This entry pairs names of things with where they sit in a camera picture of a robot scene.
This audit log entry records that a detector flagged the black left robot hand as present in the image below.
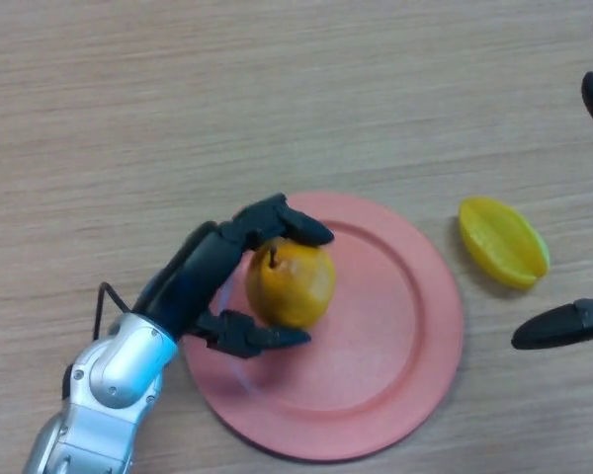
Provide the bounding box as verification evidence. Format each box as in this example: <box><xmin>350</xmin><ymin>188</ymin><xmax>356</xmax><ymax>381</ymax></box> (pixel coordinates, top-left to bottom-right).
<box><xmin>130</xmin><ymin>193</ymin><xmax>336</xmax><ymax>359</ymax></box>

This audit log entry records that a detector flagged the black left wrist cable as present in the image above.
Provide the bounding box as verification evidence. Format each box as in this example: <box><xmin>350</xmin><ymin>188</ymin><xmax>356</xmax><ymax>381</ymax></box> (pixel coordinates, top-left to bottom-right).
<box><xmin>92</xmin><ymin>281</ymin><xmax>132</xmax><ymax>342</ymax></box>

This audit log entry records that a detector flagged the yellow orange pear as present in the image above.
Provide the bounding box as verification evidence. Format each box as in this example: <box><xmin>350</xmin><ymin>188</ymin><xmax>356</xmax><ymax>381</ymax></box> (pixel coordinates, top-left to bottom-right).
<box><xmin>245</xmin><ymin>236</ymin><xmax>337</xmax><ymax>331</ymax></box>

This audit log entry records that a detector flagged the yellow starfruit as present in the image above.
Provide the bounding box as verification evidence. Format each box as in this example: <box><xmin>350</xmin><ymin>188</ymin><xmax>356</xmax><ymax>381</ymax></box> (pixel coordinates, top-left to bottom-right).
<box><xmin>458</xmin><ymin>196</ymin><xmax>551</xmax><ymax>290</ymax></box>

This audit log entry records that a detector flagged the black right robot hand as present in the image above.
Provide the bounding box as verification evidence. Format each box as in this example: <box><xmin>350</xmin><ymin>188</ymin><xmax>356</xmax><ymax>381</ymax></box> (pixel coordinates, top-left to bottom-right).
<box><xmin>511</xmin><ymin>8</ymin><xmax>593</xmax><ymax>352</ymax></box>

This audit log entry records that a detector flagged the pink round plate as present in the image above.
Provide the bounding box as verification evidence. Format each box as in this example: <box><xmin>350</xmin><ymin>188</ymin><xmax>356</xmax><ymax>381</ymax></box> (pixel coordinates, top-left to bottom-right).
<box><xmin>182</xmin><ymin>192</ymin><xmax>465</xmax><ymax>463</ymax></box>

